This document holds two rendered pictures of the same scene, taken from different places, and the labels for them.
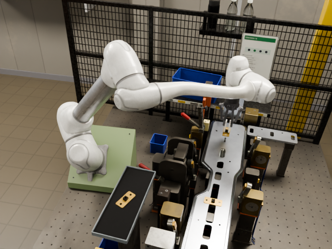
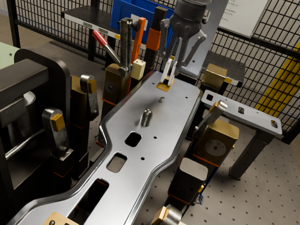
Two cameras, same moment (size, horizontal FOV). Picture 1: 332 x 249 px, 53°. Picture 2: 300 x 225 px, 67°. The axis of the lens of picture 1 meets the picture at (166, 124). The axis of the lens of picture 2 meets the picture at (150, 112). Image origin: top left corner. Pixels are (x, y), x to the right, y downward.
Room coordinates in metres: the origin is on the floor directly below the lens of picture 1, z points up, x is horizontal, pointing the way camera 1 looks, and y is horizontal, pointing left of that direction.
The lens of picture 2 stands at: (0.88, -0.31, 1.42)
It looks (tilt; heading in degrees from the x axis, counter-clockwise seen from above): 38 degrees down; 359
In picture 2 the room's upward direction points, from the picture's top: 16 degrees clockwise
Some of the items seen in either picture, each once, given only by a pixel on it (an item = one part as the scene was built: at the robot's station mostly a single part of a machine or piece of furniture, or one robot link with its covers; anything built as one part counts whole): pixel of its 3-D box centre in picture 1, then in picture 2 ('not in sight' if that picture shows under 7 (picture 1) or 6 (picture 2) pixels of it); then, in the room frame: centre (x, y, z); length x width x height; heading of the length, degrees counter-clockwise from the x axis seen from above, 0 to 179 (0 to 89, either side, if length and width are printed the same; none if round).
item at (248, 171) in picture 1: (250, 191); (181, 201); (1.26, -0.48, 0.84); 0.10 x 0.05 x 0.29; 76
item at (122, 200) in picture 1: (125, 198); not in sight; (0.90, 0.15, 1.17); 0.08 x 0.04 x 0.01; 146
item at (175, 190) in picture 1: (166, 212); not in sight; (1.06, -0.02, 0.89); 0.12 x 0.07 x 0.38; 76
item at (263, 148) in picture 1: (258, 171); (205, 167); (1.39, -0.54, 0.87); 0.12 x 0.07 x 0.35; 76
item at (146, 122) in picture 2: (222, 152); (146, 118); (1.37, -0.31, 1.02); 0.03 x 0.03 x 0.07
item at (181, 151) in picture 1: (175, 185); (21, 160); (1.19, -0.06, 0.94); 0.18 x 0.13 x 0.49; 166
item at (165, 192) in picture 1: (162, 221); not in sight; (1.00, 0.00, 0.90); 0.05 x 0.05 x 0.40; 76
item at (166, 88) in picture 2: (226, 131); (166, 82); (1.49, -0.34, 1.08); 0.08 x 0.04 x 0.01; 166
